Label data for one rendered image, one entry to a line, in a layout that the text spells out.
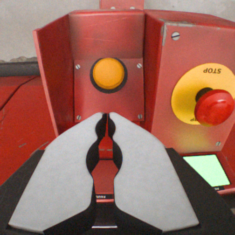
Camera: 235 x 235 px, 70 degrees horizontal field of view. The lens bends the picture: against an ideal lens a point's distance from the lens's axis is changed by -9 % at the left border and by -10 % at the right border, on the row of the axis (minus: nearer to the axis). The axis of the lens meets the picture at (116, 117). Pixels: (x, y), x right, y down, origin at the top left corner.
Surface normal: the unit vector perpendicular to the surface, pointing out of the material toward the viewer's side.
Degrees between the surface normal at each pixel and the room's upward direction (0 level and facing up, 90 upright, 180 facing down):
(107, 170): 90
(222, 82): 0
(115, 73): 35
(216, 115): 3
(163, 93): 0
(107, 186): 90
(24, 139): 90
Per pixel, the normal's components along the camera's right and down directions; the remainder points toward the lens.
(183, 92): 0.03, 0.60
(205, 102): -0.44, 0.29
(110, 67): 0.02, 0.04
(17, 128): 0.04, -0.80
